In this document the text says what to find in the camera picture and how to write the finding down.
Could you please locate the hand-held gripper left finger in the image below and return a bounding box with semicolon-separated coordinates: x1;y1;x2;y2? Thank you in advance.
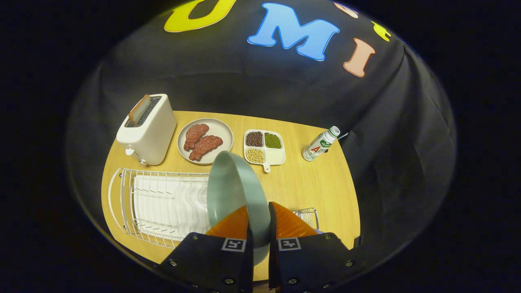
159;205;255;293

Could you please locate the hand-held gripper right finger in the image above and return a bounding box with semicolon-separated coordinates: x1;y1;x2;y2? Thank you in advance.
268;201;367;293

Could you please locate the metal wire basket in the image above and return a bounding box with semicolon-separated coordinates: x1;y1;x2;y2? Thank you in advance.
293;208;320;230

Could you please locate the pale green plate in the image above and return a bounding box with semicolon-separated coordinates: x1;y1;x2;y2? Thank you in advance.
206;151;272;267

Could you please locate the white wire dish rack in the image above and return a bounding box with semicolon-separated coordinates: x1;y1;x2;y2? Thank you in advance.
108;168;212;249

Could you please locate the white divided dish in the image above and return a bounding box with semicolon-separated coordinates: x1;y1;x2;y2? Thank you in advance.
243;129;286;173

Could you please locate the grey plate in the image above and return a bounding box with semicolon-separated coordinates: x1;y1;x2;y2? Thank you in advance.
177;118;234;165

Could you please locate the white drip tray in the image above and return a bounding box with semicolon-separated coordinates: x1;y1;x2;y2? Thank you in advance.
133;175;211;241

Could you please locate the brown meat patty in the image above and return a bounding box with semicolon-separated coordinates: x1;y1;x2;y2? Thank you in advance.
188;135;223;162
184;124;210;151

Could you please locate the white drink bottle green cap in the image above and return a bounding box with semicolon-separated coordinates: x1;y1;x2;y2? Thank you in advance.
302;126;341;162

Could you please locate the white toaster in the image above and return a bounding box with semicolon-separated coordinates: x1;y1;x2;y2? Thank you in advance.
116;94;177;166

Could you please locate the toast slice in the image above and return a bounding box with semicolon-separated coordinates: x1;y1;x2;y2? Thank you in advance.
128;94;151;125

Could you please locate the black backdrop cloth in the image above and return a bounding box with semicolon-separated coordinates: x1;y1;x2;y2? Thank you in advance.
65;0;456;261

